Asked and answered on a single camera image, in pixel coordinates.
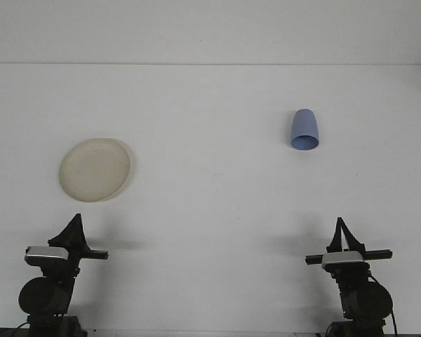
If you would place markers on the pale blue cup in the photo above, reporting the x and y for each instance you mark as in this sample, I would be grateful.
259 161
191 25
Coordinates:
303 126

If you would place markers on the pale round plate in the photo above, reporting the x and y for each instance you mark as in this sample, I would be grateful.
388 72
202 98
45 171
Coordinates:
94 172

